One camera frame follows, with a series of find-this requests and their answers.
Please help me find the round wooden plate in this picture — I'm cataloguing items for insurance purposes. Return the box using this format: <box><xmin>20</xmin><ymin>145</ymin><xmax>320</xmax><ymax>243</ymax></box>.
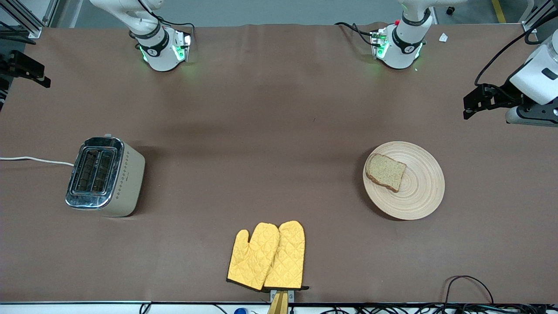
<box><xmin>363</xmin><ymin>141</ymin><xmax>446</xmax><ymax>221</ymax></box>

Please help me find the brown bread slice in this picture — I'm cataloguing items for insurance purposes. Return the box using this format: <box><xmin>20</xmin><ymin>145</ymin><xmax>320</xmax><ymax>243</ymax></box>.
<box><xmin>365</xmin><ymin>153</ymin><xmax>407</xmax><ymax>193</ymax></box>

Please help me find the cream and chrome toaster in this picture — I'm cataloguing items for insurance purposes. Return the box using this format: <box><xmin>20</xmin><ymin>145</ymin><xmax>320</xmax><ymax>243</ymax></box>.
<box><xmin>65</xmin><ymin>133</ymin><xmax>146</xmax><ymax>218</ymax></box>

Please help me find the base connector box green light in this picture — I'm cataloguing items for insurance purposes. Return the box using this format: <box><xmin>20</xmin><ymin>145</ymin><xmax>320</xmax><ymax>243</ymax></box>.
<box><xmin>371</xmin><ymin>28</ymin><xmax>389</xmax><ymax>60</ymax></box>
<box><xmin>172</xmin><ymin>31</ymin><xmax>192</xmax><ymax>62</ymax></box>

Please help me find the brown table cover cloth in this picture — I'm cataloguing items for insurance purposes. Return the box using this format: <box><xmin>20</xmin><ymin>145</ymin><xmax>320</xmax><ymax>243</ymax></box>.
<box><xmin>0</xmin><ymin>22</ymin><xmax>558</xmax><ymax>304</ymax></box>

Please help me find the yellow quilted oven mitt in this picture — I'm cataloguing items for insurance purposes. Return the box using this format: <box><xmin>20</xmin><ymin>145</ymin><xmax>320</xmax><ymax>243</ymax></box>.
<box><xmin>263</xmin><ymin>220</ymin><xmax>309</xmax><ymax>291</ymax></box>
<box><xmin>227</xmin><ymin>222</ymin><xmax>280</xmax><ymax>291</ymax></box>

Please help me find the aluminium frame profile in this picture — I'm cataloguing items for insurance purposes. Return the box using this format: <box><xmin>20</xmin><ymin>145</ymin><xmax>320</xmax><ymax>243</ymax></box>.
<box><xmin>0</xmin><ymin>0</ymin><xmax>59</xmax><ymax>39</ymax></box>
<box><xmin>521</xmin><ymin>0</ymin><xmax>558</xmax><ymax>33</ymax></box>

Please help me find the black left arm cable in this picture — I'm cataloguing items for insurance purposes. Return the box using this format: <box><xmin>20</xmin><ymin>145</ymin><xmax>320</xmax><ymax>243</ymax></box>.
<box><xmin>474</xmin><ymin>13</ymin><xmax>558</xmax><ymax>88</ymax></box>

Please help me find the white toaster power cord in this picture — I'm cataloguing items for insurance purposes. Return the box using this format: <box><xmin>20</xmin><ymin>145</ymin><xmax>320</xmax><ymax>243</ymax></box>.
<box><xmin>0</xmin><ymin>156</ymin><xmax>75</xmax><ymax>167</ymax></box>

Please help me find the black base power cable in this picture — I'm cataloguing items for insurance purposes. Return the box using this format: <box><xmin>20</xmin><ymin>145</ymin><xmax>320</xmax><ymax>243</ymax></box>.
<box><xmin>155</xmin><ymin>17</ymin><xmax>195</xmax><ymax>32</ymax></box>
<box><xmin>335</xmin><ymin>22</ymin><xmax>378</xmax><ymax>46</ymax></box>

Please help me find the black looped cable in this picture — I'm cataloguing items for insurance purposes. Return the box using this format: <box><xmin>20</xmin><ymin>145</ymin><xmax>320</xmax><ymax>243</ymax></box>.
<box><xmin>444</xmin><ymin>276</ymin><xmax>495</xmax><ymax>306</ymax></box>

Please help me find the black cable tangle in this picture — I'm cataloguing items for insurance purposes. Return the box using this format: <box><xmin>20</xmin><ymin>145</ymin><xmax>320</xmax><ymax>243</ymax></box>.
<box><xmin>323</xmin><ymin>303</ymin><xmax>558</xmax><ymax>314</ymax></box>

